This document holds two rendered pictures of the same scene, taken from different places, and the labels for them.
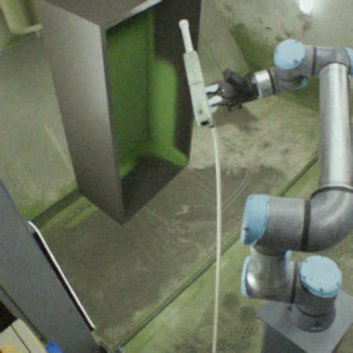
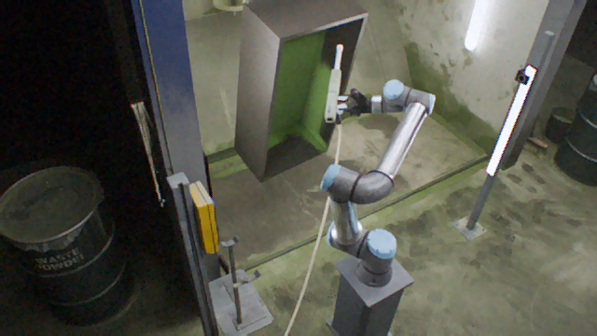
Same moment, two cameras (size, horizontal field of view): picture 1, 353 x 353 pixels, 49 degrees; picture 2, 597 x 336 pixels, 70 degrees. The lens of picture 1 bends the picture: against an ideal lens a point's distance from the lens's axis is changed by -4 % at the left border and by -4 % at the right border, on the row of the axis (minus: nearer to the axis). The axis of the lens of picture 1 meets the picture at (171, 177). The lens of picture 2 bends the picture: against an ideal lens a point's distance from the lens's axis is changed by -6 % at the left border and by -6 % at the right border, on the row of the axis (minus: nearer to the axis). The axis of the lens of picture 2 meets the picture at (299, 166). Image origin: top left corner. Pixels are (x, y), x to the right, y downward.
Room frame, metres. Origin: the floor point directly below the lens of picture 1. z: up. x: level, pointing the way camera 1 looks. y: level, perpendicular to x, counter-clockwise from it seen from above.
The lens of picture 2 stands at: (-0.74, -0.17, 2.62)
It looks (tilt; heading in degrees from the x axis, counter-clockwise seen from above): 42 degrees down; 5
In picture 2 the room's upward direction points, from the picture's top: 2 degrees clockwise
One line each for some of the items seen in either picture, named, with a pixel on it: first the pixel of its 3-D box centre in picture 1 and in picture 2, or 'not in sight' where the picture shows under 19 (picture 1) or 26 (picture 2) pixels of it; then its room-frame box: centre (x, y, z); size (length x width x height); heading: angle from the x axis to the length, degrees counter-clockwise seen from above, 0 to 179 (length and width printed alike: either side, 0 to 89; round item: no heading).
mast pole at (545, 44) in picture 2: not in sight; (504, 147); (1.66, -1.29, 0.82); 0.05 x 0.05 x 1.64; 38
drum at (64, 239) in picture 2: not in sight; (74, 251); (0.70, 1.33, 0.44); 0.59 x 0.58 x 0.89; 109
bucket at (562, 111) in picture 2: not in sight; (560, 126); (3.03, -2.40, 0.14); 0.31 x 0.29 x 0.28; 128
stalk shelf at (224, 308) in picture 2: not in sight; (236, 304); (0.32, 0.20, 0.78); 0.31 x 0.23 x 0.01; 38
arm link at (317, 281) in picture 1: (315, 284); (378, 249); (0.69, -0.44, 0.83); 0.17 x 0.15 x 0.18; 68
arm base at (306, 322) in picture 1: (312, 303); (375, 266); (0.69, -0.45, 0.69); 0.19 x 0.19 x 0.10
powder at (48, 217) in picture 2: not in sight; (48, 203); (0.70, 1.33, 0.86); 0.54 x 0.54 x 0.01
